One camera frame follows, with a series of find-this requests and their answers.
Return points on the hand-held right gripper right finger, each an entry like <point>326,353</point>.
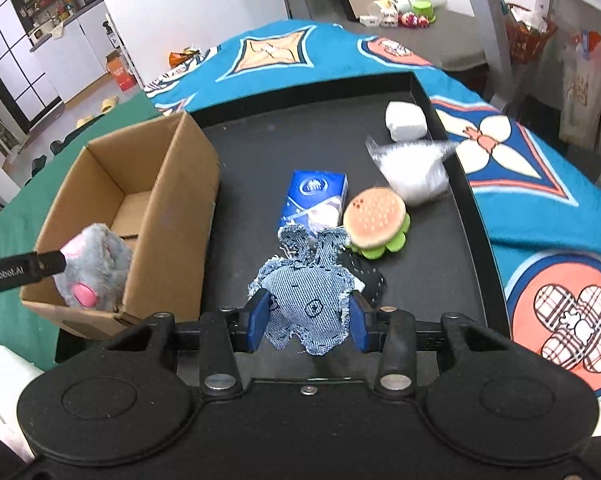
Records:
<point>359,327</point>

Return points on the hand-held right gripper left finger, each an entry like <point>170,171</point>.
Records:
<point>259,321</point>

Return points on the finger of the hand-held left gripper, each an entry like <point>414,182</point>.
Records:
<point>50,261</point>

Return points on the grey plush mouse toy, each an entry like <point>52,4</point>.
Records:
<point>105,260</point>

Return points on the denim rabbit toy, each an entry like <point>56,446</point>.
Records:
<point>305,290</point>

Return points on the brown cardboard box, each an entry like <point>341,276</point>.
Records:
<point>180,220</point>

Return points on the clear plastic bag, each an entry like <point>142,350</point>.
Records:
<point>415,170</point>

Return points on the green cloth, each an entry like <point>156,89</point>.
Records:
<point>10,230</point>

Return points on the black dotted sock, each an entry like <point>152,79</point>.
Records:
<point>370,277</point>

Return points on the plush burger toy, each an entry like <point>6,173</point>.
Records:
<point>373,217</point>

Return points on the white cloth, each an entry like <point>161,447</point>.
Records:
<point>5,385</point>

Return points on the blue white carton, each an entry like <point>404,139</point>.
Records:
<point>310,195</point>

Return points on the yellow slipper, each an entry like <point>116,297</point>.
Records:
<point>88,121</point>
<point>110,104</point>

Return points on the black tray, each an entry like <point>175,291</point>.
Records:
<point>260,145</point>

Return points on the orange cardboard box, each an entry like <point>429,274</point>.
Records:
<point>122,74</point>

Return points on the black framed glass door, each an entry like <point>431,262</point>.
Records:
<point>10,60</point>

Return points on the white foam block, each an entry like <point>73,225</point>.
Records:
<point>405,121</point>

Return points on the white kitchen cabinet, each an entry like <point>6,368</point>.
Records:
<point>85,45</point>

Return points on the orange bag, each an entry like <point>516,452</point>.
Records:
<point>183,56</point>

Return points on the blue printed blanket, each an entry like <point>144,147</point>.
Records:
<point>330,50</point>

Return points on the white charger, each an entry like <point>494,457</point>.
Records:
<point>369,20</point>

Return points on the red toy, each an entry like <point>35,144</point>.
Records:
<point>413,20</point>

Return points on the green cup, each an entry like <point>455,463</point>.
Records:
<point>424,10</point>

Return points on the white tote bag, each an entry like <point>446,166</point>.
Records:
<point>585,90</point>

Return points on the orange basket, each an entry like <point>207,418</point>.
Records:
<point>530,35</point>

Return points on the white shelf frame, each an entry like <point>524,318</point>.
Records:
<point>490,25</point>

